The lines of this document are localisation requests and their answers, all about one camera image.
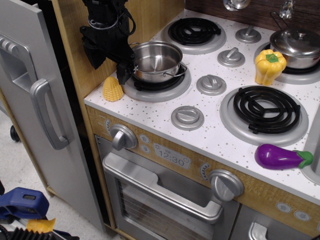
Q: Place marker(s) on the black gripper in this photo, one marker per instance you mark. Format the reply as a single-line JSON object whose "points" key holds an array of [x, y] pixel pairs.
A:
{"points": [[111, 43]]}

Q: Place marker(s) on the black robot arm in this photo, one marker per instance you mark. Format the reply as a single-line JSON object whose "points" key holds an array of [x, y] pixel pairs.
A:
{"points": [[107, 13]]}

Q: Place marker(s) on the yellow toy corn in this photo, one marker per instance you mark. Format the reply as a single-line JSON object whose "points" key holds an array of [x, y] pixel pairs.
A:
{"points": [[112, 90]]}

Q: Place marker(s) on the small steel pan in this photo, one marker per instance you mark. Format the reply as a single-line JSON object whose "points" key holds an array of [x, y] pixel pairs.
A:
{"points": [[157, 62]]}

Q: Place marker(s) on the front left stove burner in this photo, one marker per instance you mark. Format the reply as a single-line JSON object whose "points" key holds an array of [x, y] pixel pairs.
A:
{"points": [[159, 92]]}

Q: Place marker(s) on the stove burner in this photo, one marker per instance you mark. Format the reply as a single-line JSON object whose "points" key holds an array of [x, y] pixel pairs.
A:
{"points": [[159, 92], [290, 76], [195, 36], [264, 115]]}

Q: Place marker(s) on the back left stove burner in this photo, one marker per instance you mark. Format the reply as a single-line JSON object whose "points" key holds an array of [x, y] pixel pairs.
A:
{"points": [[195, 36]]}

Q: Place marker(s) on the front right stove burner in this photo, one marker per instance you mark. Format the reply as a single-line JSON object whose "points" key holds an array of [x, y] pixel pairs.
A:
{"points": [[264, 115]]}

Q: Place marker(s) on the back right stove burner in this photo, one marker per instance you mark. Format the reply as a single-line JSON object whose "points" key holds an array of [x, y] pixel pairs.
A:
{"points": [[290, 76]]}

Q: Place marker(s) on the left silver oven dial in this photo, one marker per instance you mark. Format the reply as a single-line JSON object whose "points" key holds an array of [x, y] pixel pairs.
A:
{"points": [[122, 137]]}

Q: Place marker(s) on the silver oven dial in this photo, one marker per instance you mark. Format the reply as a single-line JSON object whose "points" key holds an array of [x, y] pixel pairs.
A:
{"points": [[122, 137], [225, 185]]}

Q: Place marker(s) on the grey toy fridge door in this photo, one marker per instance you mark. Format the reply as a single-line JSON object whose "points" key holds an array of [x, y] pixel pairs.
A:
{"points": [[26, 56]]}

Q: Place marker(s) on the grey stovetop knob nearest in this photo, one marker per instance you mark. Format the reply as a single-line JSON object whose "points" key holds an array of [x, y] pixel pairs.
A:
{"points": [[187, 118]]}

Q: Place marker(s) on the grey stovetop knob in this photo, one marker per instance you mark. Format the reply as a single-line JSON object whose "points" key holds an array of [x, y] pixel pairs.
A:
{"points": [[211, 85], [231, 58], [187, 118], [248, 35]]}

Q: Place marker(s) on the oven clock display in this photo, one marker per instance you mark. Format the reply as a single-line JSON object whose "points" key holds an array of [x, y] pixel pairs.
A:
{"points": [[172, 156]]}

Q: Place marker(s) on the black caster wheel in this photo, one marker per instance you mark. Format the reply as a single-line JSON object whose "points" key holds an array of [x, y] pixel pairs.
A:
{"points": [[14, 135]]}

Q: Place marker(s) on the silver oven door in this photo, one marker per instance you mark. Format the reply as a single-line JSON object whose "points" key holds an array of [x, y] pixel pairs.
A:
{"points": [[152, 202]]}

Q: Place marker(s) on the grey stovetop knob farthest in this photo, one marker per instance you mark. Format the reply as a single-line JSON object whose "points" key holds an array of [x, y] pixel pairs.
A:
{"points": [[248, 35]]}

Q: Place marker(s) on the yellow toy bell pepper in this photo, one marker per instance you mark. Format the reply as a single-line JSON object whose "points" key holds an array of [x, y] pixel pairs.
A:
{"points": [[269, 65]]}

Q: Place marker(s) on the blue clamp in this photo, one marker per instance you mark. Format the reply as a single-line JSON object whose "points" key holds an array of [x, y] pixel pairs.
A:
{"points": [[23, 203]]}

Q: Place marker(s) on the right silver oven dial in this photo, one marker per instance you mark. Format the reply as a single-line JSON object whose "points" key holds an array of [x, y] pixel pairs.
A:
{"points": [[225, 185]]}

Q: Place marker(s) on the purple toy eggplant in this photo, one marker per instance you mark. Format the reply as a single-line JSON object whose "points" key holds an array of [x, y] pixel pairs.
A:
{"points": [[272, 157]]}

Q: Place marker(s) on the steel pot with lid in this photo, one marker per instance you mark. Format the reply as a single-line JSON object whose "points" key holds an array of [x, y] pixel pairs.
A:
{"points": [[300, 47]]}

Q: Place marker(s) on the silver lower right door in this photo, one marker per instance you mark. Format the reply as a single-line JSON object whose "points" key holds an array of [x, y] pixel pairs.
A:
{"points": [[253, 225]]}

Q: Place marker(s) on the grey fridge door handle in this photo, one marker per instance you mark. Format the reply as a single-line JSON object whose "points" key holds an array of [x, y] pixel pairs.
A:
{"points": [[38, 91]]}

